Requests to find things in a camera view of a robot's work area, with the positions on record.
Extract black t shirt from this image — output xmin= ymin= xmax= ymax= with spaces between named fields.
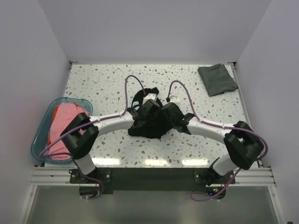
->
xmin=127 ymin=87 xmax=172 ymax=139

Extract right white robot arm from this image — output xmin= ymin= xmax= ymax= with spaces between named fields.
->
xmin=161 ymin=103 xmax=265 ymax=183

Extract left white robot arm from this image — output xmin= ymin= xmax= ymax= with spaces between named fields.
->
xmin=60 ymin=99 xmax=161 ymax=183

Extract folded grey t shirt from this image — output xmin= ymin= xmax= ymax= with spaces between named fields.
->
xmin=198 ymin=64 xmax=238 ymax=97

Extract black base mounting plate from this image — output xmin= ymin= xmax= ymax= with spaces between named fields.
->
xmin=69 ymin=168 xmax=234 ymax=196

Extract pink t shirt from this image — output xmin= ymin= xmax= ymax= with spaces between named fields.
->
xmin=49 ymin=102 xmax=90 ymax=161

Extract orange garment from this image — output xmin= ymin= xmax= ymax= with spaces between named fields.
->
xmin=47 ymin=106 xmax=59 ymax=146

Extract teal plastic laundry basket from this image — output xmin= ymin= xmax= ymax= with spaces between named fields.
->
xmin=31 ymin=97 xmax=93 ymax=165

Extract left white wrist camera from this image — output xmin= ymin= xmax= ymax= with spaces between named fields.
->
xmin=143 ymin=93 xmax=157 ymax=104

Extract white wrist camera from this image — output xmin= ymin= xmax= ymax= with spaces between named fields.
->
xmin=143 ymin=93 xmax=157 ymax=104
xmin=170 ymin=96 xmax=180 ymax=106

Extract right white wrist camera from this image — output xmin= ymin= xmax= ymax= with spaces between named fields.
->
xmin=170 ymin=96 xmax=180 ymax=106

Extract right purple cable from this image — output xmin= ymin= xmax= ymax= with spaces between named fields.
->
xmin=167 ymin=80 xmax=267 ymax=203

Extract purple cable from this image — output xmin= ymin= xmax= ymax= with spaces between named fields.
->
xmin=38 ymin=75 xmax=148 ymax=159
xmin=167 ymin=80 xmax=267 ymax=203

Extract aluminium frame rail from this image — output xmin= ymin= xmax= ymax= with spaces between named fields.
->
xmin=29 ymin=167 xmax=276 ymax=187

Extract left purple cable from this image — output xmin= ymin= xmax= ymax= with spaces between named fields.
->
xmin=38 ymin=75 xmax=148 ymax=159

